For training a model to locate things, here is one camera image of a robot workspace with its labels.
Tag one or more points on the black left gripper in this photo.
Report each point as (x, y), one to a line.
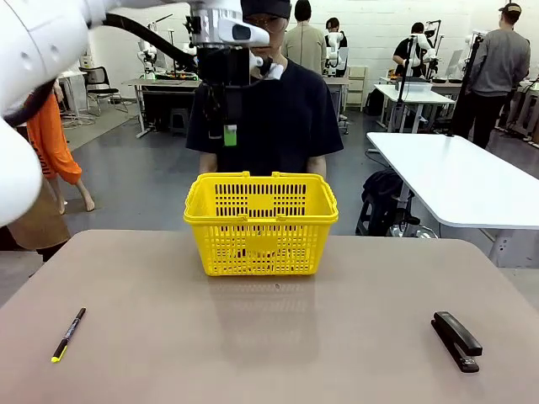
(223, 67)

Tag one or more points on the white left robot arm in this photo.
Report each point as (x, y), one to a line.
(38, 50)

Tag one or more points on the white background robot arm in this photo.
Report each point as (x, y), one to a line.
(332, 44)

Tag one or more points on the person in black t-shirt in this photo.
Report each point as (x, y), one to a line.
(286, 118)

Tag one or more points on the person in beige jacket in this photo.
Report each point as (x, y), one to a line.
(305, 46)

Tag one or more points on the yellow plastic shopping basket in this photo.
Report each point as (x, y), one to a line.
(261, 248)

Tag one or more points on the person behind white robot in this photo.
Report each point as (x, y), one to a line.
(334, 25)

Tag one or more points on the background person black t-shirt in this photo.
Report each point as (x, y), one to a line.
(404, 54)

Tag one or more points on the person in grey sweater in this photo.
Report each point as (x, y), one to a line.
(501, 59)

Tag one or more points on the small grey plastic stool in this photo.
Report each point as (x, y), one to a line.
(180, 120)

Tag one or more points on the grey workbench table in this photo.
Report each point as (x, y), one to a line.
(168, 83)

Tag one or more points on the black office chair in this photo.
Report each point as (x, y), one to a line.
(99, 78)

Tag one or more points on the light wooden shelf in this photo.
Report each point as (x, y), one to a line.
(358, 90)

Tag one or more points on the black backpack on stool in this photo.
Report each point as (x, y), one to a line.
(379, 189)

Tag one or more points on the white background desk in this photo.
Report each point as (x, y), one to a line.
(421, 96)

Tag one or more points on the brown fabric object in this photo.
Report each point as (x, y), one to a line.
(38, 219)

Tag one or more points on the white robot with black stand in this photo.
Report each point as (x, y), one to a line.
(425, 44)

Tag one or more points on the large white table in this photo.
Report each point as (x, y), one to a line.
(455, 177)

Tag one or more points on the black yellow highlighter pen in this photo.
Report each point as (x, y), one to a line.
(69, 334)

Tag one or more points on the black stapler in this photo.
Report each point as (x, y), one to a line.
(457, 341)

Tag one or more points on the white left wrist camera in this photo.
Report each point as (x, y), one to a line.
(273, 71)

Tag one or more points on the black camera stand pole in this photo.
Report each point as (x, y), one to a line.
(465, 84)

